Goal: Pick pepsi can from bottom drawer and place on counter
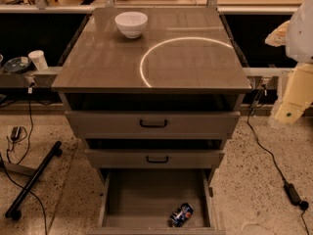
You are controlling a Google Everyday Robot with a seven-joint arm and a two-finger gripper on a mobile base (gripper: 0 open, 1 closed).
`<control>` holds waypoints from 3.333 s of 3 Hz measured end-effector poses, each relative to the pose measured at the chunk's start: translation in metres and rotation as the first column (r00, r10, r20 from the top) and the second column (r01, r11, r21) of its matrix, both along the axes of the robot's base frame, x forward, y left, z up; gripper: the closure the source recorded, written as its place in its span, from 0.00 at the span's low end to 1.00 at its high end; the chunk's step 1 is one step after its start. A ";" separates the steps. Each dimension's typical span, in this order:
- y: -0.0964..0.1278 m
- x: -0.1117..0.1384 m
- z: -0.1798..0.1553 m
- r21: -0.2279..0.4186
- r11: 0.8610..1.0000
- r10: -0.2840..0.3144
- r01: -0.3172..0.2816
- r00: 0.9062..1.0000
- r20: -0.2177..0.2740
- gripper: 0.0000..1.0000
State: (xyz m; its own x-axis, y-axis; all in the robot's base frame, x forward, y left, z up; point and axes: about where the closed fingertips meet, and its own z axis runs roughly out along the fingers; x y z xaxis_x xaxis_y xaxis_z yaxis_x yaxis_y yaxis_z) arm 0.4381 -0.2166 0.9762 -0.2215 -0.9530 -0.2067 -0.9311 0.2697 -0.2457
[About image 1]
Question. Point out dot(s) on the white paper cup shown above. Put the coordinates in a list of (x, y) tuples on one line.
[(38, 60)]

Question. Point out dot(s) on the dark blue plate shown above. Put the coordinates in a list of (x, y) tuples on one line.
[(17, 65)]

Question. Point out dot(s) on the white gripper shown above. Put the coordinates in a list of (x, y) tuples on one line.
[(300, 33)]

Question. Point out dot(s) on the open bottom drawer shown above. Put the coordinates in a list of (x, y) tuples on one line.
[(140, 202)]

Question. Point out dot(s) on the top drawer with handle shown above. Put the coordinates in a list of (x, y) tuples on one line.
[(152, 125)]

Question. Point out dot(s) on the brown drawer cabinet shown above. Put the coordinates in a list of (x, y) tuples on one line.
[(183, 62)]

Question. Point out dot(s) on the black power adapter right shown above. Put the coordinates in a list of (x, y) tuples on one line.
[(292, 193)]

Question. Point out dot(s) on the middle drawer with handle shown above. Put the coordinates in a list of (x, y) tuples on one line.
[(154, 159)]

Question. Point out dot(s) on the black power adapter left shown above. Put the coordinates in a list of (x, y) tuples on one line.
[(15, 134)]

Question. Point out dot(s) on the black power adapter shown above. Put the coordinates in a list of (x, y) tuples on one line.
[(292, 193), (15, 134)]

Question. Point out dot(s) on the black metal stand leg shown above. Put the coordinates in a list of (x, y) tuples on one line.
[(13, 211)]

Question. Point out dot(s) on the crushed blue pepsi can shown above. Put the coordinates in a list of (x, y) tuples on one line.
[(181, 215)]

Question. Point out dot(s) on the white ceramic bowl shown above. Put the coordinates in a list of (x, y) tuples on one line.
[(131, 24)]

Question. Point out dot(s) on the drawer with handle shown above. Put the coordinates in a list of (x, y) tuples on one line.
[(154, 159), (152, 125)]

